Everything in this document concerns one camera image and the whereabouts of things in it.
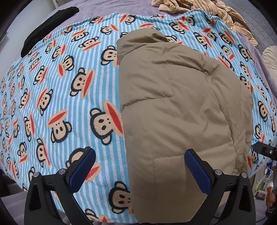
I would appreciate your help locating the grey quilted headboard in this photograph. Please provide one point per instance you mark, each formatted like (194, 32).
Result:
(259, 26)

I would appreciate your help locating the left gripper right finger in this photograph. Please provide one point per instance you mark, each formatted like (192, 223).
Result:
(239, 207)

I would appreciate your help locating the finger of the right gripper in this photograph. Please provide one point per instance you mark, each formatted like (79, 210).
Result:
(265, 150)

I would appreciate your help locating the blue monkey print blanket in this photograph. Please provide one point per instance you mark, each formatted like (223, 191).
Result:
(63, 98)

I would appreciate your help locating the purple bed cover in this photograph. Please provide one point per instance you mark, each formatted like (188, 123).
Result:
(93, 8)

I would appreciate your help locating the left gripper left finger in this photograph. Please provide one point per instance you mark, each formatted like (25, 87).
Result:
(40, 207)

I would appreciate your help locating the khaki puffer jacket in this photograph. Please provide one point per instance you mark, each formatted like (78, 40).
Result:
(173, 98)

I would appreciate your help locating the beige striped garment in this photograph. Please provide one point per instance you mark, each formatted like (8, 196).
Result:
(233, 20)

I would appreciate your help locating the black folded garment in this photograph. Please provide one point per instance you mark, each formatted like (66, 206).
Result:
(46, 27)

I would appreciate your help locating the person's right hand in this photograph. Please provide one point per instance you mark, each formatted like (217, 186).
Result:
(270, 197)

